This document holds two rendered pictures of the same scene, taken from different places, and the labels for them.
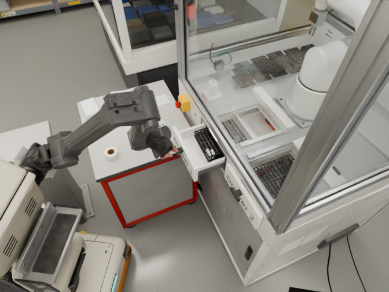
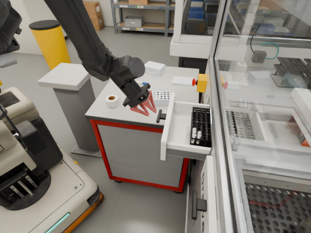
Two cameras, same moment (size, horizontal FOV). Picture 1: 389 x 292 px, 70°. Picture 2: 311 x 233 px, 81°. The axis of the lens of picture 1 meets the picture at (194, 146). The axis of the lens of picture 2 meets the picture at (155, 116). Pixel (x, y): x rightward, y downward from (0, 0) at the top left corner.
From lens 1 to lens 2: 0.72 m
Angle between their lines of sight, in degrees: 25
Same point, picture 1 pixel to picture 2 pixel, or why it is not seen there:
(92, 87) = not seen: hidden behind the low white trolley
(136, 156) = (130, 112)
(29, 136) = (76, 70)
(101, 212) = not seen: hidden behind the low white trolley
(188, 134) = (187, 110)
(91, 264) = (59, 190)
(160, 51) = (206, 42)
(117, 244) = (87, 187)
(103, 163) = (101, 106)
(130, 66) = (175, 48)
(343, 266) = not seen: outside the picture
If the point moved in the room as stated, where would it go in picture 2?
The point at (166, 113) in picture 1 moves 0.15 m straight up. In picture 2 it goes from (183, 92) to (185, 69)
